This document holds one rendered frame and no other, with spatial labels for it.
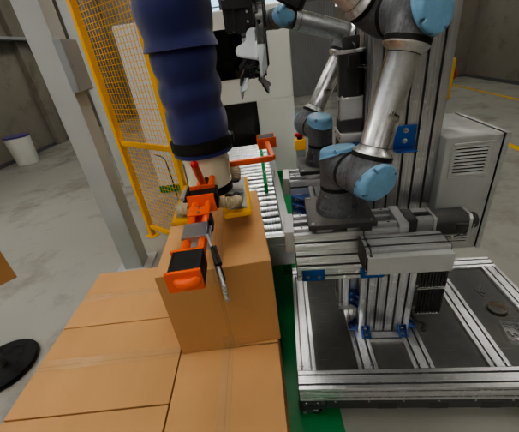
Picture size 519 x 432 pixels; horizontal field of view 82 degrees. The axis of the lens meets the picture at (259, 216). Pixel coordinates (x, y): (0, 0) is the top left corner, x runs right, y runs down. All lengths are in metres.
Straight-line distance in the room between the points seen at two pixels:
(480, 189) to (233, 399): 1.15
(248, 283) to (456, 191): 0.83
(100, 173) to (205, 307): 1.64
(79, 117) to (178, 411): 1.93
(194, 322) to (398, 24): 1.11
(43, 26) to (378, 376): 2.63
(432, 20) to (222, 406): 1.24
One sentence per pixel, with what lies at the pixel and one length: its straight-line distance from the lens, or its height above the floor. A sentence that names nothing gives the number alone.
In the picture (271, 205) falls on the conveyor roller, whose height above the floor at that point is 0.53.
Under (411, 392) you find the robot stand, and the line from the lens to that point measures 1.65.
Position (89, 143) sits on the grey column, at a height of 1.14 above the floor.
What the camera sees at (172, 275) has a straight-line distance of 0.63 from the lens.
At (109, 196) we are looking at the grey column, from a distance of 2.60.
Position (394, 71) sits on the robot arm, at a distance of 0.90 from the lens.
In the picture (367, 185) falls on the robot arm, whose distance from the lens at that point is 0.87.
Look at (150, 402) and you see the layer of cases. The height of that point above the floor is 0.54.
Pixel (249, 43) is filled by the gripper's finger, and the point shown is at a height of 1.58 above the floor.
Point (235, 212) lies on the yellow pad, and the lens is 1.08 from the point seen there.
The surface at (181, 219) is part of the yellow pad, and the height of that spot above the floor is 1.07.
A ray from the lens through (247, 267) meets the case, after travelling 1.04.
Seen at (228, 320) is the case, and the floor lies 0.69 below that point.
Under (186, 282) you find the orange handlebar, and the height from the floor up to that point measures 1.19.
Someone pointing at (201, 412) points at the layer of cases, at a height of 0.54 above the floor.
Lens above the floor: 1.57
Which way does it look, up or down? 29 degrees down
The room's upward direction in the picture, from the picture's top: 8 degrees counter-clockwise
